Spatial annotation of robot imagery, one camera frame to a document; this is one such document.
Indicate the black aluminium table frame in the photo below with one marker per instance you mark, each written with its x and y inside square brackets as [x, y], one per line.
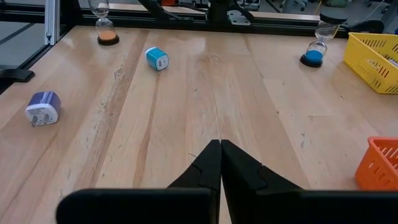
[140, 23]

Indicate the purple and white wall charger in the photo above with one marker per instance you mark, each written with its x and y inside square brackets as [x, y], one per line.
[43, 102]

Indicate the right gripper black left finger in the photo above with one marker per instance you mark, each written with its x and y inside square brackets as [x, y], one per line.
[186, 202]

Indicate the orange plastic basket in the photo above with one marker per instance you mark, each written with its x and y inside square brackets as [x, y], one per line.
[373, 168]

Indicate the blue sand black hourglass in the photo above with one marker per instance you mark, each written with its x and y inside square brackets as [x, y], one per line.
[313, 56]

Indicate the yellow plastic basket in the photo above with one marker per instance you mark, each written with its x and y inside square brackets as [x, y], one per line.
[363, 62]

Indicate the orange sand black hourglass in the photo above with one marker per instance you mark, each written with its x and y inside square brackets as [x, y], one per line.
[108, 35]

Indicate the cyan and white wall charger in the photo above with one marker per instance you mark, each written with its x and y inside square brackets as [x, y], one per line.
[155, 57]

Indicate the silver aluminium post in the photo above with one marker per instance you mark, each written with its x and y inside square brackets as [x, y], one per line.
[52, 21]

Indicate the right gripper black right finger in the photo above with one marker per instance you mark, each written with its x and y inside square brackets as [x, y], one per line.
[264, 202]

